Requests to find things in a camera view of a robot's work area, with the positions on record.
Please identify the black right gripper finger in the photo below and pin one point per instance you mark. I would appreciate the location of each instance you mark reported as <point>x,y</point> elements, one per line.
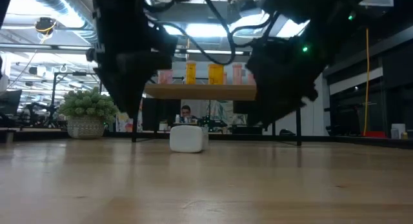
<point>274,104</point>

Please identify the white container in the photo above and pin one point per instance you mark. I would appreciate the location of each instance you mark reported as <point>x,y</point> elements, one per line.
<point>398,131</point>

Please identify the large orange pill bottle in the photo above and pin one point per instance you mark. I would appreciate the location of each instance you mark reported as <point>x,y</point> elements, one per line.
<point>215,75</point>

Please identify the wooden shelf with black frame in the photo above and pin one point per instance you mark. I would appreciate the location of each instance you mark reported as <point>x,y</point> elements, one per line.
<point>200,91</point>

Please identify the person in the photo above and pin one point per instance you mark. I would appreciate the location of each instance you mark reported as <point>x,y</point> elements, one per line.
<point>186,111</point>

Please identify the black desk monitor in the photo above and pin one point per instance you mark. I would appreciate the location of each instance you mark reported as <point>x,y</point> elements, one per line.
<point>9,103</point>
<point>161,114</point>

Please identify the small pink pill bottle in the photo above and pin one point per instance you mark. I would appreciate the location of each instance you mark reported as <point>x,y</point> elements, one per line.
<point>170,78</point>
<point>237,75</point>
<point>225,78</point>
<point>162,77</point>
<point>251,79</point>

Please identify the small orange pill bottle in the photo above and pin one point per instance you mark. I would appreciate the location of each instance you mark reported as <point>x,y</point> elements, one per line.
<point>190,74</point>

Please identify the red box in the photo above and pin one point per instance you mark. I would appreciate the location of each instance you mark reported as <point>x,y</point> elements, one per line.
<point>376,134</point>

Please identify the large white labelled medicine bottle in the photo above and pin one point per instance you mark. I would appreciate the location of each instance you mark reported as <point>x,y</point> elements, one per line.
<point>187,139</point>

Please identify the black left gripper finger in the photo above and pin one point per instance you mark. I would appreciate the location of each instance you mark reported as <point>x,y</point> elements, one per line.
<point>129,95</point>

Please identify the artificial green potted plant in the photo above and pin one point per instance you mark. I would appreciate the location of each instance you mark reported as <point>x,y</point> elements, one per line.
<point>87,107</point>

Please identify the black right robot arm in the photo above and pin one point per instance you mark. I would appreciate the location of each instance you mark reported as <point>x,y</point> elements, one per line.
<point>322,7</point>

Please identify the black aluminium table frame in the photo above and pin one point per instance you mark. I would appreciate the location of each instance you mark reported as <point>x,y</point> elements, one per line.
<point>355,140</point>

